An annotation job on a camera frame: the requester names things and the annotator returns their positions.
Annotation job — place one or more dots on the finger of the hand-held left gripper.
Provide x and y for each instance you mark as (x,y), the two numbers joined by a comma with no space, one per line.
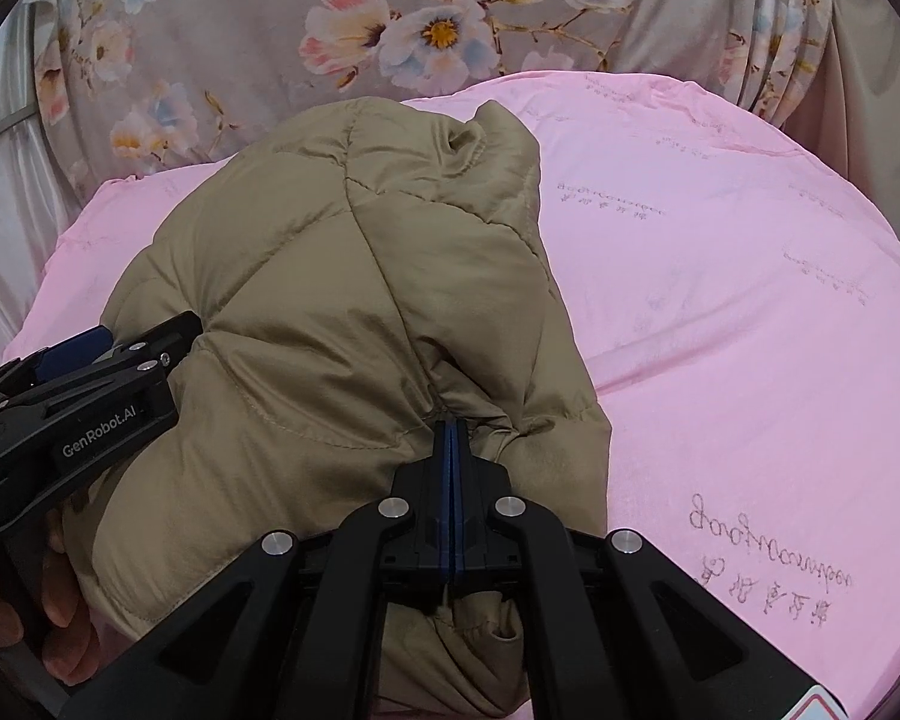
(154,349)
(71,351)

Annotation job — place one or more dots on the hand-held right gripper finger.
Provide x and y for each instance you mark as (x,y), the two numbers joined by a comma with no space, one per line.
(459,480)
(441,480)

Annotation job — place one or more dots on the khaki puffer jacket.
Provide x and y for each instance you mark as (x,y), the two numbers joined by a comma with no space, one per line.
(307,277)

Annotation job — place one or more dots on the person's left hand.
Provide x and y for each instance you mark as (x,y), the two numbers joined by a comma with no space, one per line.
(67,600)

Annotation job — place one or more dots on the white satin cloth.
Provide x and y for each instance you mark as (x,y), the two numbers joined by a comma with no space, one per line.
(7,225)

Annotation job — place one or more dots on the pink blanket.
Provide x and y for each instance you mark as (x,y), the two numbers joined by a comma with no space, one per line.
(720,352)

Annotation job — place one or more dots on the floral grey bed sheet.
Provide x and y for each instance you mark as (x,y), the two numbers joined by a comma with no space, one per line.
(232,52)

